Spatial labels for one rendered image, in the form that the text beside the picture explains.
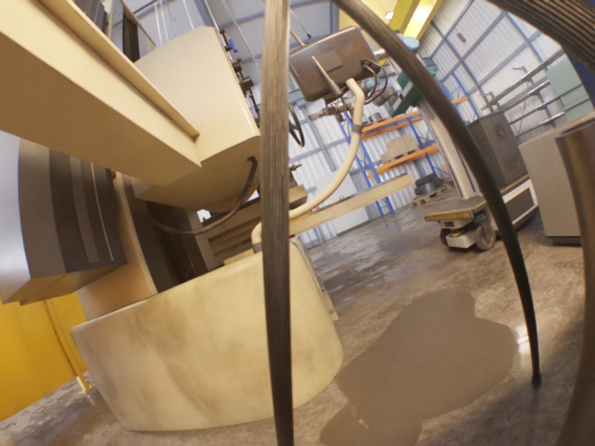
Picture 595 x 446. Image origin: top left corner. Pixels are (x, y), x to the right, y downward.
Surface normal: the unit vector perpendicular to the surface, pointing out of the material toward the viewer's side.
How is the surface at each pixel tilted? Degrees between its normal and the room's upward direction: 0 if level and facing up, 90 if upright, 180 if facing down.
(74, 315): 90
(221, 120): 90
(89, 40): 180
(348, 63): 110
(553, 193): 90
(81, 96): 180
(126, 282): 90
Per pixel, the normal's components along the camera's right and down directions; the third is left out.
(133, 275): -0.02, -0.04
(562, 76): -0.92, 0.39
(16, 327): 0.92, -0.39
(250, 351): 0.21, -0.14
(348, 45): -0.11, 0.37
